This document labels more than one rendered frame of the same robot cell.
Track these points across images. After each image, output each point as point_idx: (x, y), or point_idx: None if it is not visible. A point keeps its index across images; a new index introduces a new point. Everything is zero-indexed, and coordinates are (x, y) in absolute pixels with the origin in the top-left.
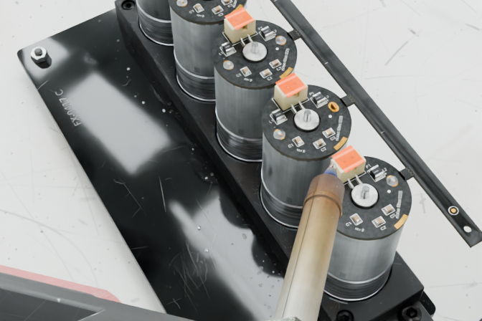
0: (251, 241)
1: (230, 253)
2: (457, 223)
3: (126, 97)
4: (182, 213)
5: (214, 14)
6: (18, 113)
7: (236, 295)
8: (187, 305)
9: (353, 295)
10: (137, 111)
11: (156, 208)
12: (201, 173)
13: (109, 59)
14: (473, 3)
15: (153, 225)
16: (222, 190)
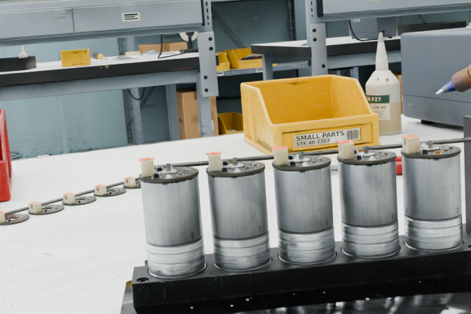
0: (390, 285)
1: (396, 291)
2: (459, 139)
3: (219, 311)
4: (350, 303)
5: (258, 166)
6: None
7: (434, 294)
8: (434, 309)
9: (462, 235)
10: (237, 308)
11: (339, 310)
12: (318, 294)
13: (173, 313)
14: None
15: (354, 313)
16: (340, 289)
